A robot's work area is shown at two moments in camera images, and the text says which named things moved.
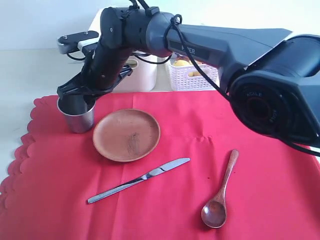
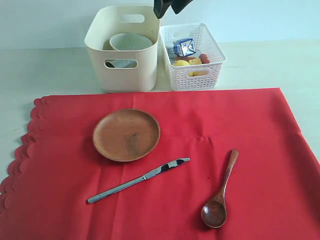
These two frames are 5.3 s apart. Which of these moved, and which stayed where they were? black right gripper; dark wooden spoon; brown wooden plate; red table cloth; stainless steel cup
Moved: black right gripper; stainless steel cup
Stayed: red table cloth; dark wooden spoon; brown wooden plate
